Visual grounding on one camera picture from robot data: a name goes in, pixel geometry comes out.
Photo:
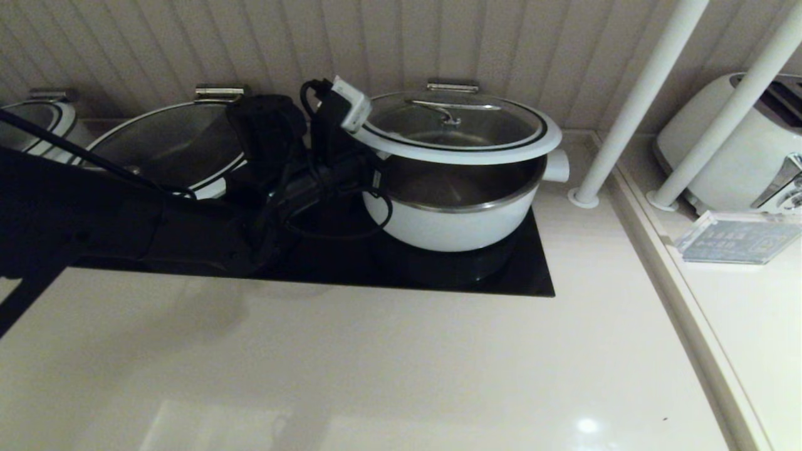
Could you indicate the glass lid with white rim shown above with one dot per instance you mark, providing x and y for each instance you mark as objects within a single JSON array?
[{"x": 451, "y": 128}]

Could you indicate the silver metal bar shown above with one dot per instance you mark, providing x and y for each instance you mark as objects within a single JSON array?
[
  {"x": 53, "y": 95},
  {"x": 219, "y": 93},
  {"x": 452, "y": 86}
]

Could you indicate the white toaster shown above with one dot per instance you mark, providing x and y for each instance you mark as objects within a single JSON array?
[{"x": 727, "y": 150}]

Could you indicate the large black induction cooktop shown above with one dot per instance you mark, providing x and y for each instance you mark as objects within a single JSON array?
[{"x": 407, "y": 272}]

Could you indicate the white pot with steel rim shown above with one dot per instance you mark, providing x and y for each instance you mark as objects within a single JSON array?
[{"x": 451, "y": 228}]

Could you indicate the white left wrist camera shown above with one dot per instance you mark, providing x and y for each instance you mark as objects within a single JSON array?
[{"x": 351, "y": 103}]

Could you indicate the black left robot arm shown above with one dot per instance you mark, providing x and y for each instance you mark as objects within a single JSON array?
[{"x": 94, "y": 219}]

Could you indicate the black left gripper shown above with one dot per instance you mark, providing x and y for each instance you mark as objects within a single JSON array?
[{"x": 329, "y": 183}]

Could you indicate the white round pole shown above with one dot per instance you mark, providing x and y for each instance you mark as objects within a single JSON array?
[
  {"x": 733, "y": 106},
  {"x": 645, "y": 94}
]

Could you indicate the clear acrylic sign holder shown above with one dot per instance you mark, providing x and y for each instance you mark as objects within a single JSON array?
[{"x": 739, "y": 238}]

